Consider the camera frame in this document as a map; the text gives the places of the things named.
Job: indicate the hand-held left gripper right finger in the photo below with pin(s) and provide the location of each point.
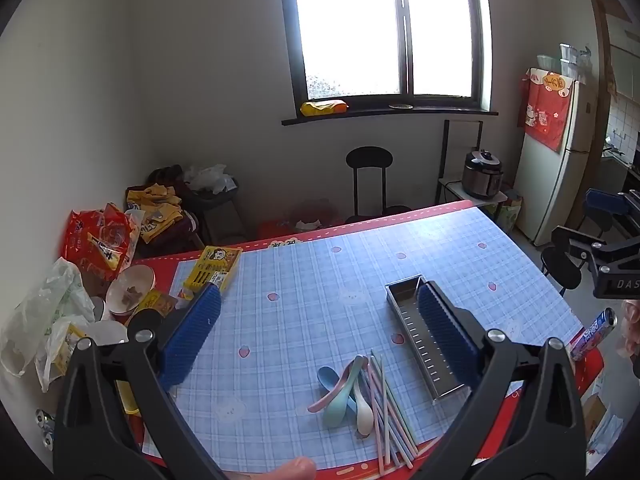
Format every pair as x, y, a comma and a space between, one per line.
445, 340

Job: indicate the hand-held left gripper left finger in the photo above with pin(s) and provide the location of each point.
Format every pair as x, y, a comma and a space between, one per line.
192, 340

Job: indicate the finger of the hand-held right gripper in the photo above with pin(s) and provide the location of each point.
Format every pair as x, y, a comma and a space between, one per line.
570, 240
602, 200

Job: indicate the metal utensil tray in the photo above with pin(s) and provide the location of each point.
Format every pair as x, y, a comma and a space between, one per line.
407, 310

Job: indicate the bundle of pastel chopsticks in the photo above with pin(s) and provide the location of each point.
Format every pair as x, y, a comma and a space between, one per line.
387, 410

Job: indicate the white spoon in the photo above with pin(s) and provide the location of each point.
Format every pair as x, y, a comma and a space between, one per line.
364, 417

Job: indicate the blue spoon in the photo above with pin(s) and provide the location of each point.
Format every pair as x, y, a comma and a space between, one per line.
327, 377

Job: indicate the pink spoon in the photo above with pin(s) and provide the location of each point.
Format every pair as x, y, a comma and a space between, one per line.
330, 396

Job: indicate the green spoon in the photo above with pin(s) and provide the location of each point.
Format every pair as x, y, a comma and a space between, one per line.
335, 412

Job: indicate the person's right hand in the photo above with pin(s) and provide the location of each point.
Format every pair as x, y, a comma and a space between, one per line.
631, 325

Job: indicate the person's left hand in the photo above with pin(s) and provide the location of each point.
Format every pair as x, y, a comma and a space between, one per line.
295, 470

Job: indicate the black chair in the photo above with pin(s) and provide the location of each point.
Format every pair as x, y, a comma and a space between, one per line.
560, 265

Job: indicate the small yellow sachet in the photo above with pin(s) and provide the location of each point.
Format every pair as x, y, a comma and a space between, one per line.
155, 302

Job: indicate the black lidded jar red label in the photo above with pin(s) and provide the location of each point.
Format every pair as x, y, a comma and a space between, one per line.
142, 320

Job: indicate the white refrigerator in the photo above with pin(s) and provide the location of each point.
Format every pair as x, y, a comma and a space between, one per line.
545, 185

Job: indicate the blue and red drink can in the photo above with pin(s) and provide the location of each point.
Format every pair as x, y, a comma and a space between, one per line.
592, 334

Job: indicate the green shopping bag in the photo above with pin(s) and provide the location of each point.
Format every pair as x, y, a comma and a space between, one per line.
507, 215

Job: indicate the flat yellow cartoon packet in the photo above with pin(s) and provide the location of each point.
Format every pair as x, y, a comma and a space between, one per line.
215, 260

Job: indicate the paper instant noodle bowl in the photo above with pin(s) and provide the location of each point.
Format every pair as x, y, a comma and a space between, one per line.
130, 285

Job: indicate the red printed hanging cloth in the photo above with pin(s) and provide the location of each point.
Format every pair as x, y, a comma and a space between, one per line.
545, 110

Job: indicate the dark electric rice cooker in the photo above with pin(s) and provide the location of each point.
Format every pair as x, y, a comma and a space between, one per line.
482, 175

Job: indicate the small white side table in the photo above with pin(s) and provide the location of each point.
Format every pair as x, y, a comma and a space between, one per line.
457, 190

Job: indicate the small dark stool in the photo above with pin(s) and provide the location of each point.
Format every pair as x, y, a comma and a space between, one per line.
220, 215

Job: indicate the blue plaid table mat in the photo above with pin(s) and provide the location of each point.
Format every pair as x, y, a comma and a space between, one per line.
310, 280

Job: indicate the brown cardboard box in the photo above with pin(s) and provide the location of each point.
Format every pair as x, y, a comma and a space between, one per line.
592, 410

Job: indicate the clear plastic container stack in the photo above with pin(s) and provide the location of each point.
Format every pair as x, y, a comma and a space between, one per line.
567, 62

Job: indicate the pile of yellow snack bags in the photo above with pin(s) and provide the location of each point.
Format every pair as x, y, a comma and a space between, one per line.
150, 200

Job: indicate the red snack bag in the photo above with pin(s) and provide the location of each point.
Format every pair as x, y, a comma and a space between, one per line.
85, 240

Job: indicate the crumpled white plastic bag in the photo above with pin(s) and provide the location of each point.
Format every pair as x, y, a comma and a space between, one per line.
45, 300

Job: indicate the dark clothes heap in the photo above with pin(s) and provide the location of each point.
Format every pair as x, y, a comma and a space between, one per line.
165, 175

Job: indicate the small silver metal object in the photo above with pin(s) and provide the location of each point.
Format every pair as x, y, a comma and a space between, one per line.
45, 425

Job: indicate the black round stool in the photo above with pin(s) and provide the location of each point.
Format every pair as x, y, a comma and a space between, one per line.
369, 159

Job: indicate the small round dish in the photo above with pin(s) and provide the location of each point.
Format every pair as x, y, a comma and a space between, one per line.
401, 106

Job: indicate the yellow packet with red end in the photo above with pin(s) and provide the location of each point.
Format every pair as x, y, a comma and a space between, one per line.
324, 108

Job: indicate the black framed window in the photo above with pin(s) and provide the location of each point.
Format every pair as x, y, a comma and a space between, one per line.
350, 25

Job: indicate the wooden door frame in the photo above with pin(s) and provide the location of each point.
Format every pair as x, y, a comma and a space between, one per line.
597, 85

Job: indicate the white kitchen wall cabinet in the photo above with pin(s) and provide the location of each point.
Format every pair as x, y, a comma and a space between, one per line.
625, 72

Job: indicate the black metal rack frame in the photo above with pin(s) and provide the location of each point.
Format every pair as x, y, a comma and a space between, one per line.
445, 160

